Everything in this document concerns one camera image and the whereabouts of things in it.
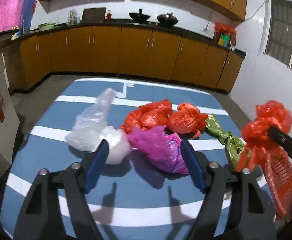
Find black wok with lid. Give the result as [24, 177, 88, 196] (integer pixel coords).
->
[157, 12, 179, 28]

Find orange plastic bag back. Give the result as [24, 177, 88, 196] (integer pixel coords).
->
[119, 99, 173, 134]

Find barred window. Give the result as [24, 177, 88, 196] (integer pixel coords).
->
[262, 0, 292, 70]

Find red bottle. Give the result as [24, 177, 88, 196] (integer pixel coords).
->
[106, 10, 112, 22]

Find dark cutting board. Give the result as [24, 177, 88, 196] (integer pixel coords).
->
[81, 7, 106, 24]

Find red plastic trash basket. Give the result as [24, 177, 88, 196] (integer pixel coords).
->
[261, 146, 292, 219]

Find orange plastic bag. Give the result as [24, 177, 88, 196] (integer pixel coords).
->
[167, 102, 208, 139]
[236, 100, 292, 171]
[119, 99, 173, 134]

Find magenta plastic bag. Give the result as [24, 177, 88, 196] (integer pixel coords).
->
[127, 125, 189, 175]

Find green bowl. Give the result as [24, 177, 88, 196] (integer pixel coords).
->
[38, 22, 55, 31]

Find wooden lower cabinets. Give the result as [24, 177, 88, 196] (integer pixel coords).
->
[3, 24, 247, 94]

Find olive green foil bag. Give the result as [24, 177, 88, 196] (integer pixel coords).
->
[205, 114, 245, 170]

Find red bag covered appliance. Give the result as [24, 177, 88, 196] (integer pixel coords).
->
[213, 22, 236, 51]

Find clear plastic bag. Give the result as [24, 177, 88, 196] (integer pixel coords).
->
[65, 88, 131, 165]

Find pink blue hanging cloth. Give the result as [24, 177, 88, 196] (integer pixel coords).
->
[0, 0, 38, 33]

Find black pot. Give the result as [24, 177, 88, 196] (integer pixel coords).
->
[129, 8, 150, 23]

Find orange plastic bag front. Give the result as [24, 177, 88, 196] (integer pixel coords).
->
[236, 100, 292, 171]

